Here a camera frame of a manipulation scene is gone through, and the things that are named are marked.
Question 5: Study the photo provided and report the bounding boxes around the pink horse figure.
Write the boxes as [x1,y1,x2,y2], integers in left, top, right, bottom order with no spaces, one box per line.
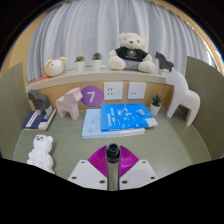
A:
[55,87,83,121]

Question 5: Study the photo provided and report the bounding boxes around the green desk partition panel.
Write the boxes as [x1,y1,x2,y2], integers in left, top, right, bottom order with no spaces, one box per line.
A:
[0,61,33,160]
[184,55,224,159]

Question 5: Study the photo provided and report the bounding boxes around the white wall socket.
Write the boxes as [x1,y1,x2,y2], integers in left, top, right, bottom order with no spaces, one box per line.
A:
[103,81,124,101]
[127,81,147,100]

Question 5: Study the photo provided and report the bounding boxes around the bright blue book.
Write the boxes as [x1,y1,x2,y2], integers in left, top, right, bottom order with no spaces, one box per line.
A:
[100,103,159,133]

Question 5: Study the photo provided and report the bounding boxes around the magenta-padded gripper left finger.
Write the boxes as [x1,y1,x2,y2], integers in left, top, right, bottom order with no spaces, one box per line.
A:
[67,145,110,191]

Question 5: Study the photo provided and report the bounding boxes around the light blue book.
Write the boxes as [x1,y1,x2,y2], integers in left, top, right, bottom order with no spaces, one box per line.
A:
[81,108,146,139]

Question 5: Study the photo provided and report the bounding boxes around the white bear-shaped power strip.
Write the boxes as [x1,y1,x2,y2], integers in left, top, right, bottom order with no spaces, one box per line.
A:
[26,134,56,174]

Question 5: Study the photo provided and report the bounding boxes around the small black charger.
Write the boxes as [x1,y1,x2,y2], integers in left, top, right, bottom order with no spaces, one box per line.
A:
[105,143,122,164]

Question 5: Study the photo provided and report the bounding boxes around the small dark horse figure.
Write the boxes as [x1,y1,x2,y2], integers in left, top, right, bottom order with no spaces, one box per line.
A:
[154,51,175,74]

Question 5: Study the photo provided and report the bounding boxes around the dark blue book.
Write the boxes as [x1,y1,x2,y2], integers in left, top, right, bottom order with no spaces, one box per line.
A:
[22,108,58,132]

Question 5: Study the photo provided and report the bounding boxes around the dark grey horse figure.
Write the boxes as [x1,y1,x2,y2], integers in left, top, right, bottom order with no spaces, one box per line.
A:
[27,89,53,116]

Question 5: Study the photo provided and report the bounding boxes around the cream and orange plush toy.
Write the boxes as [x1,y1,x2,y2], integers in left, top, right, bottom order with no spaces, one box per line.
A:
[42,56,69,78]

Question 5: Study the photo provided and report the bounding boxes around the grey white curtain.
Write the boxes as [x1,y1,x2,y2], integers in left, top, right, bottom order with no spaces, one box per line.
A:
[26,0,214,83]

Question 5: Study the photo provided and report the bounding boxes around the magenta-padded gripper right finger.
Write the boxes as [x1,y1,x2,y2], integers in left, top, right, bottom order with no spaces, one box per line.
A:
[117,145,159,191]

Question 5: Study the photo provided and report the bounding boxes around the large white horse figure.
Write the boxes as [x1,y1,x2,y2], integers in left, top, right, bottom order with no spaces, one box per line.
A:
[165,67,201,127]

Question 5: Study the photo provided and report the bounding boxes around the round purple sign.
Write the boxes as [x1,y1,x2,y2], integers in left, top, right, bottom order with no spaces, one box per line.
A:
[80,85,105,108]

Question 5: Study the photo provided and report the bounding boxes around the cream teddy bear black shirt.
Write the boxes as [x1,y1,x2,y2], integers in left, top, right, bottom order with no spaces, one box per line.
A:
[107,32,156,74]

